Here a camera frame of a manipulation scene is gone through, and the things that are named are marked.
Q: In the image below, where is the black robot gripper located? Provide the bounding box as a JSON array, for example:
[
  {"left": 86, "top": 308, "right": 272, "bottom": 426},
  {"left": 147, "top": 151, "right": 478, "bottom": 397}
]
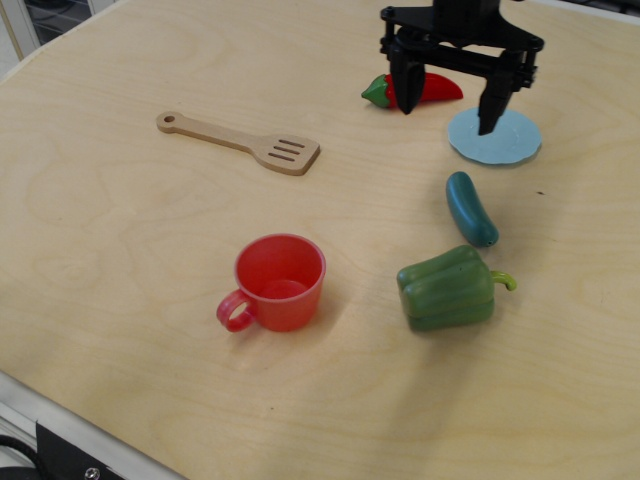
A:
[{"left": 380, "top": 1, "right": 544, "bottom": 136}]

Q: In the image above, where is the dark green toy cucumber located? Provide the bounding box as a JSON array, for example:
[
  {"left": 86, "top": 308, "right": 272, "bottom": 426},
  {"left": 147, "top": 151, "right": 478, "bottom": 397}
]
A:
[{"left": 445, "top": 171, "right": 499, "bottom": 248}]

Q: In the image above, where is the red plastic cup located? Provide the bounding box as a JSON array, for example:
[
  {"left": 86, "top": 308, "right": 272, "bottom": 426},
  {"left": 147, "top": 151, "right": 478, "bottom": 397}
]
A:
[{"left": 216, "top": 234, "right": 326, "bottom": 333}]

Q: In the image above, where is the red toy chili pepper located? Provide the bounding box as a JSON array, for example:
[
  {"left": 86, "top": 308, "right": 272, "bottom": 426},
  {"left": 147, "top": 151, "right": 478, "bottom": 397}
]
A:
[{"left": 361, "top": 73, "right": 463, "bottom": 109}]

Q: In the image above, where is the light blue toy plate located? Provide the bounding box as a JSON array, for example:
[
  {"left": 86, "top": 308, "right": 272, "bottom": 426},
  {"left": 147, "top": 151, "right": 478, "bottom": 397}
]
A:
[{"left": 447, "top": 108, "right": 542, "bottom": 166}]

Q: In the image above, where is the wooden slotted spatula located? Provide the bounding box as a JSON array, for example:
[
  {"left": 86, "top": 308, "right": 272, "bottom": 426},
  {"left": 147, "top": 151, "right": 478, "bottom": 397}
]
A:
[{"left": 156, "top": 111, "right": 321, "bottom": 176}]

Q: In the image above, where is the green toy bell pepper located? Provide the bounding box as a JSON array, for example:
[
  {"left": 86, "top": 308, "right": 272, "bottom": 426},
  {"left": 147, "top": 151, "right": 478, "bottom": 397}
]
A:
[{"left": 396, "top": 245, "right": 517, "bottom": 332}]

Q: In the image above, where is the aluminium table frame rail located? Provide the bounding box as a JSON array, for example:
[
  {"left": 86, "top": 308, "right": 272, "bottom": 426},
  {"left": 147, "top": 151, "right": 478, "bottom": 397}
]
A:
[{"left": 1, "top": 373, "right": 182, "bottom": 479}]

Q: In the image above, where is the black corner bracket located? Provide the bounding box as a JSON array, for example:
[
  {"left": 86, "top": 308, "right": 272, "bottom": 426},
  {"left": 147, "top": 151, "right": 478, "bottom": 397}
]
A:
[{"left": 36, "top": 423, "right": 123, "bottom": 480}]

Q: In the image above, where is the black floor cable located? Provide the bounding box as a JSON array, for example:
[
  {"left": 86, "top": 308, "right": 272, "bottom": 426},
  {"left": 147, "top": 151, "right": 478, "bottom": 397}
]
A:
[{"left": 0, "top": 434, "right": 41, "bottom": 480}]

